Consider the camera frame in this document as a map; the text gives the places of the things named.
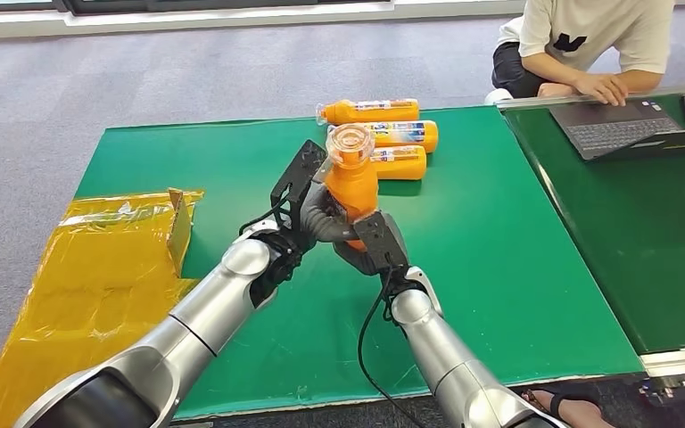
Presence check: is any person's right hand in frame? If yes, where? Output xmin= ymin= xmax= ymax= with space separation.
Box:
xmin=575 ymin=73 xmax=629 ymax=108

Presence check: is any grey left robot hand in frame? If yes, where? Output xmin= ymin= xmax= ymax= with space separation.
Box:
xmin=301 ymin=158 xmax=360 ymax=244

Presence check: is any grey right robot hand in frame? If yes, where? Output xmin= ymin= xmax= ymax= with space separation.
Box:
xmin=333 ymin=239 xmax=382 ymax=277

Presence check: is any orange bottle with clear cap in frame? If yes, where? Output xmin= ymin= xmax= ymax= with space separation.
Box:
xmin=370 ymin=144 xmax=427 ymax=181
xmin=327 ymin=120 xmax=440 ymax=155
xmin=325 ymin=122 xmax=380 ymax=252
xmin=316 ymin=98 xmax=420 ymax=127

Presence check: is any grey laptop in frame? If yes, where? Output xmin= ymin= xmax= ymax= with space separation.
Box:
xmin=549 ymin=97 xmax=685 ymax=161

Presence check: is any person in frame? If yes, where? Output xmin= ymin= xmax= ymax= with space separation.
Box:
xmin=483 ymin=0 xmax=676 ymax=108

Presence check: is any dark green side table mat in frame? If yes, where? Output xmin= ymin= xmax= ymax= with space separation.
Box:
xmin=503 ymin=88 xmax=685 ymax=356

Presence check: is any white window sill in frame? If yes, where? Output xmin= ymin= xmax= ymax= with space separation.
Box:
xmin=0 ymin=0 xmax=527 ymax=41

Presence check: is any yellow taped cardboard box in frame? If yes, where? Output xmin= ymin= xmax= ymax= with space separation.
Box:
xmin=0 ymin=187 xmax=205 ymax=428

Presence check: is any black sandal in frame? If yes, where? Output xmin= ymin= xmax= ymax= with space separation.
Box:
xmin=522 ymin=386 xmax=604 ymax=421

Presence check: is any person's bare foot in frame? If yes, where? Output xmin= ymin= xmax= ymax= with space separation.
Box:
xmin=525 ymin=388 xmax=615 ymax=428

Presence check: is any black machine part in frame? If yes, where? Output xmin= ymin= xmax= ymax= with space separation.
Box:
xmin=638 ymin=372 xmax=685 ymax=408

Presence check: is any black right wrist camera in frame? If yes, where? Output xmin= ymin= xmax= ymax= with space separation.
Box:
xmin=352 ymin=210 xmax=409 ymax=274

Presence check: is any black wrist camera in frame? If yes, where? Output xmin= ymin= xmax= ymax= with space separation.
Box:
xmin=352 ymin=210 xmax=409 ymax=274
xmin=270 ymin=139 xmax=328 ymax=235

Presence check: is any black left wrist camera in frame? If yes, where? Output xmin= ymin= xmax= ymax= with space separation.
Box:
xmin=270 ymin=139 xmax=328 ymax=235

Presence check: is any black left camera cable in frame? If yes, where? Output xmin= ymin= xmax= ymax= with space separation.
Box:
xmin=238 ymin=201 xmax=291 ymax=237

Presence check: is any black camera cable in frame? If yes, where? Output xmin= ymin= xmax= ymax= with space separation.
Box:
xmin=238 ymin=201 xmax=291 ymax=237
xmin=357 ymin=266 xmax=426 ymax=428

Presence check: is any black right camera cable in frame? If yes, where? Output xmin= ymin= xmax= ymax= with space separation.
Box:
xmin=357 ymin=266 xmax=426 ymax=428

